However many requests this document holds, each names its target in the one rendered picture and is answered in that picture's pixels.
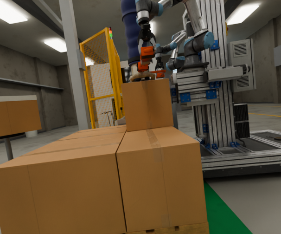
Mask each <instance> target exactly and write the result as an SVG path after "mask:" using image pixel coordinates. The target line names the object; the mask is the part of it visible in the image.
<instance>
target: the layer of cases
mask: <svg viewBox="0 0 281 234"><path fill-rule="evenodd" d="M203 222H207V212H206V203H205V194H204V181H203V172H202V163H201V154H200V144H199V142H198V141H196V140H195V139H193V138H191V137H190V136H188V135H186V134H185V133H183V132H181V131H179V130H178V129H176V128H174V127H173V126H167V127H160V128H153V129H146V130H136V131H129V132H127V127H126V124H125V125H118V126H110V127H103V128H96V129H89V130H80V131H78V132H76V133H73V134H71V135H69V136H66V137H64V138H61V139H59V140H57V141H54V142H52V143H50V144H47V145H45V146H43V147H41V148H38V149H36V150H33V151H31V152H29V153H26V154H24V155H21V156H19V157H17V158H14V159H12V160H10V161H8V162H5V163H3V164H0V229H1V234H122V233H126V232H128V233H130V232H137V231H144V230H151V229H158V228H168V227H175V226H182V225H189V224H196V223H203Z"/></svg>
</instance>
